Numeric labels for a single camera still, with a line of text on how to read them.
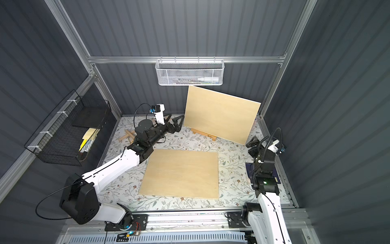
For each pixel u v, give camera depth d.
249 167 0.92
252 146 0.68
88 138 0.65
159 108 0.65
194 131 1.05
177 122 0.68
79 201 0.42
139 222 0.72
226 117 0.90
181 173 0.89
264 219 0.46
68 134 0.74
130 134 1.04
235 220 0.74
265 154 0.52
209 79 0.91
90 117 0.81
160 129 0.67
